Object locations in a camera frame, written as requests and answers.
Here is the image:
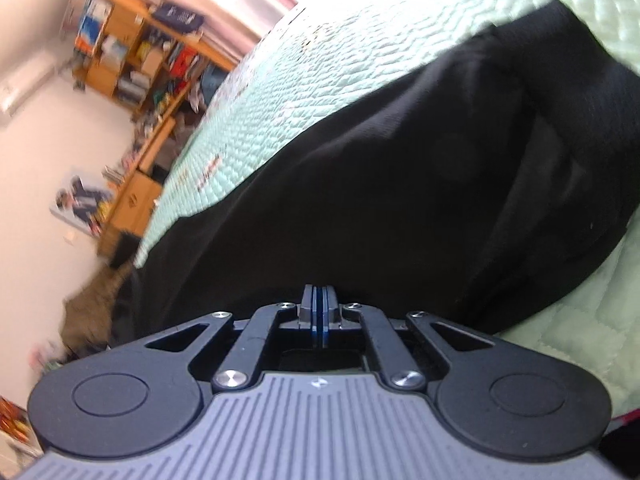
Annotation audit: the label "blue bag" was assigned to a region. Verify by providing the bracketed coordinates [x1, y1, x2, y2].
[200, 65, 228, 106]

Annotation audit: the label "green bee-print quilt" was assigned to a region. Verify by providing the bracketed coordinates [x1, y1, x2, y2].
[135, 0, 640, 411]

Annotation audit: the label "black pants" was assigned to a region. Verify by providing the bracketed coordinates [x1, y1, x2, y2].
[112, 0, 640, 356]

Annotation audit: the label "wooden bookshelf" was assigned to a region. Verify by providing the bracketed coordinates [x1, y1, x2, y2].
[70, 0, 238, 121]

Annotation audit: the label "olive padded jacket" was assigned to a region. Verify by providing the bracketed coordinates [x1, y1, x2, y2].
[60, 260, 136, 356]

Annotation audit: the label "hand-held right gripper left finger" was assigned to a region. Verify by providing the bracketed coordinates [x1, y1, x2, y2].
[145, 285, 319, 391]

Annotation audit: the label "pink curtain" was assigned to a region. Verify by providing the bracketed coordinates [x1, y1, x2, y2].
[85, 0, 301, 61]

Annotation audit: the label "wall poster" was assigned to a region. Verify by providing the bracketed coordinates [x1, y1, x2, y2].
[50, 172, 116, 236]

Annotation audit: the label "navy hanging bag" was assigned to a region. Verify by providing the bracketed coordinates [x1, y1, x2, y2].
[150, 2, 206, 36]

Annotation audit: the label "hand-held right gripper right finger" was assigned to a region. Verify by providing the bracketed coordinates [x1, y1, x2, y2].
[318, 285, 496, 391]

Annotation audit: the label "person's red plaid clothing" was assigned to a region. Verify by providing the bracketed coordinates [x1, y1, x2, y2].
[0, 395, 31, 448]

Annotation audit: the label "blue and white box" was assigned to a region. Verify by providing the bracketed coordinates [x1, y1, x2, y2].
[75, 0, 113, 53]

